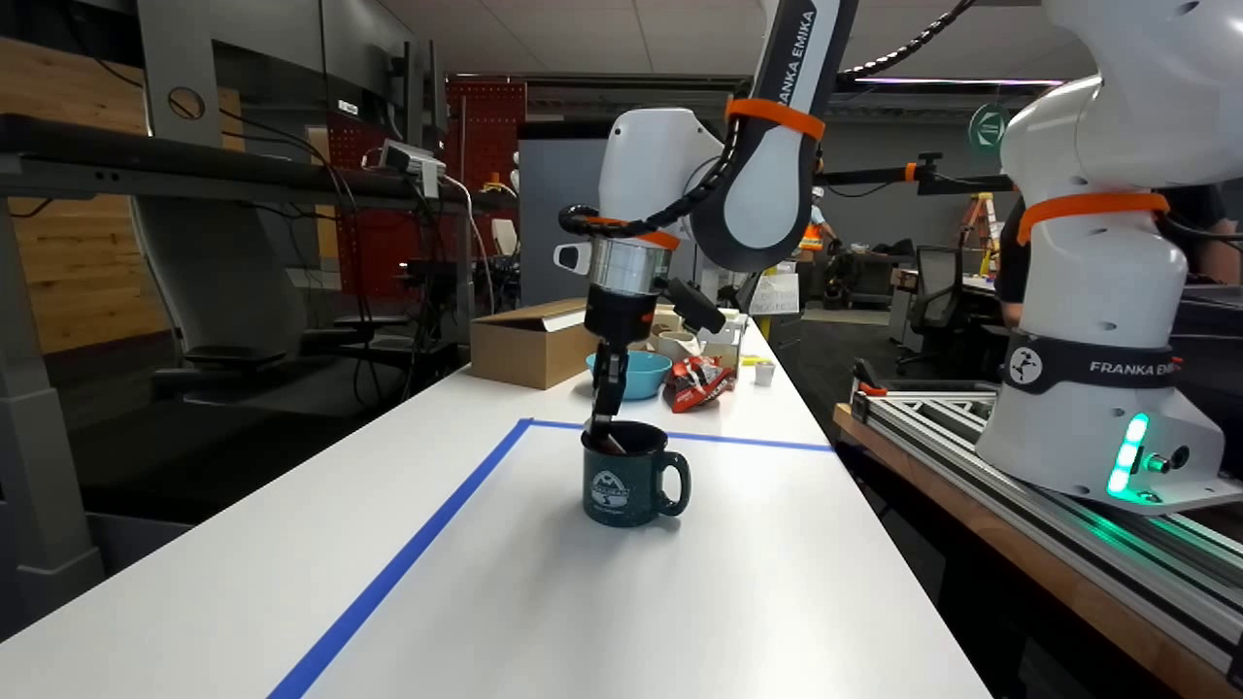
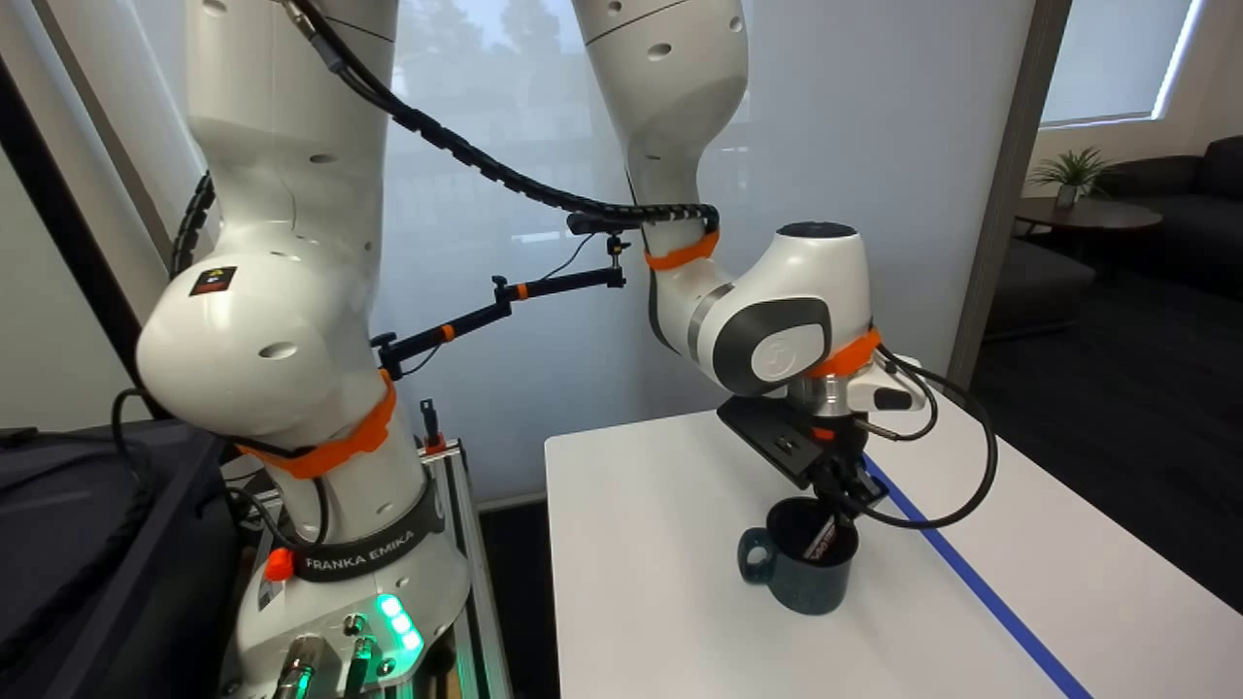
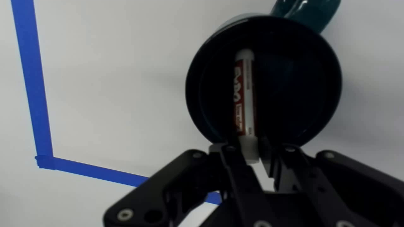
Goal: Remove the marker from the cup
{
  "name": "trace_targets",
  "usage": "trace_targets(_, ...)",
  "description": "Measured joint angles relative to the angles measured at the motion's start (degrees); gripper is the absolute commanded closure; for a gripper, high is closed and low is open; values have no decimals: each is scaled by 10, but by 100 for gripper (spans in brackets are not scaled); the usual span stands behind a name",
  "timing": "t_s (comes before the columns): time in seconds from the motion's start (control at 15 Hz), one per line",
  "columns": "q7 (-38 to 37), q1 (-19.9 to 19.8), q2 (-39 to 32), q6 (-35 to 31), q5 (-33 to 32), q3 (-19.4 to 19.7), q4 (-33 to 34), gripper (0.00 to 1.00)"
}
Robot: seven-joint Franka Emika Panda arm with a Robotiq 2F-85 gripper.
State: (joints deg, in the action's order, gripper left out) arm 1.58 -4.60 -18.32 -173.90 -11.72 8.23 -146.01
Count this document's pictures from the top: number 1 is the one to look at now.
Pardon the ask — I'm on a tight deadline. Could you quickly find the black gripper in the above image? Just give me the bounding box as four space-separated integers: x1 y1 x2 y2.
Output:
584 285 659 425

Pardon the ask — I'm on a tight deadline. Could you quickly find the blue plastic bowl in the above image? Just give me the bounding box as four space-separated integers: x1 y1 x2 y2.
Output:
584 347 677 403

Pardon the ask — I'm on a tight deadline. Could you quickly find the brown cardboard box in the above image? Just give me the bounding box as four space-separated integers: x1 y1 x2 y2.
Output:
467 296 612 391

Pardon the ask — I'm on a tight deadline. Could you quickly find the red orange snack bag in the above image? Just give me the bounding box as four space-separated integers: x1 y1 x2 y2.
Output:
659 351 743 415

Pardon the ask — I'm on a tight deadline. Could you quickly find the dark green mug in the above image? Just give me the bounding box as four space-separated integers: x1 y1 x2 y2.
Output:
580 419 695 532

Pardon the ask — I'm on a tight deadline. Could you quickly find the clear plastic container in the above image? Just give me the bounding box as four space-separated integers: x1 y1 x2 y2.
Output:
702 307 755 380

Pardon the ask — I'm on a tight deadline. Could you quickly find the short blue tape line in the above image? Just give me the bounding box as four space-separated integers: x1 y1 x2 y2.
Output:
526 415 836 459

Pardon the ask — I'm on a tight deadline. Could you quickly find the grey metal cabinet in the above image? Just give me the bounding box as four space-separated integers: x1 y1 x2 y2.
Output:
518 133 612 310

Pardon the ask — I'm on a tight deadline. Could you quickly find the long blue tape line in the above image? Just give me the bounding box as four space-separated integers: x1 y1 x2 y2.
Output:
264 415 541 699

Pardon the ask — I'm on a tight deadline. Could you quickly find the red tool cabinet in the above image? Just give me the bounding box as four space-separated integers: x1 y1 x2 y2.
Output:
328 73 533 316

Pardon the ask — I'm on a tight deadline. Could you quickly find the white power strip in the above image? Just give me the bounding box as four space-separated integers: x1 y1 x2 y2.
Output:
379 138 452 204

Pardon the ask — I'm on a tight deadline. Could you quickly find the black office chair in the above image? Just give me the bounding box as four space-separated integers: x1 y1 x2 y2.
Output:
890 243 972 359

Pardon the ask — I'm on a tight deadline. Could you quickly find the wooden base board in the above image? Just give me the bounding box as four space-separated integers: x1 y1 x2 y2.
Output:
829 399 1243 699

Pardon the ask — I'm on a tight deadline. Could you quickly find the grey machine column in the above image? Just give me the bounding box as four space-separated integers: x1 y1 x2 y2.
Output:
132 0 407 367

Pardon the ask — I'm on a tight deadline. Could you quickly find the green round sign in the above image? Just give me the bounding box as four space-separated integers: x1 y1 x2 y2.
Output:
962 103 1020 155

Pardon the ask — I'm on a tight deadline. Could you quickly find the black metal shelf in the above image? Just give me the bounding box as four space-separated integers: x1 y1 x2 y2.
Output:
0 113 522 223

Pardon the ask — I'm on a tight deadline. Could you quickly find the grey support leg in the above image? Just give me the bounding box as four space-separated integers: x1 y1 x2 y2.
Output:
0 192 104 630

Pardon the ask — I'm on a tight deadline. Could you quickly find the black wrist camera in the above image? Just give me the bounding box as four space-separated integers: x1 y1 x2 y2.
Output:
663 272 729 340

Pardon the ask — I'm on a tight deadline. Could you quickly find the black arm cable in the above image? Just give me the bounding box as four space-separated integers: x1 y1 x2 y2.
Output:
555 0 978 250

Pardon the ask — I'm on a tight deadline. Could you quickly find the aluminium rail platform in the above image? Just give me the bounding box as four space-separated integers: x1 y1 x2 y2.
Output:
846 386 1243 654

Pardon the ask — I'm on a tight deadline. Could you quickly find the plywood wall panel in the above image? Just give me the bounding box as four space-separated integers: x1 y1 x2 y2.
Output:
0 35 250 362

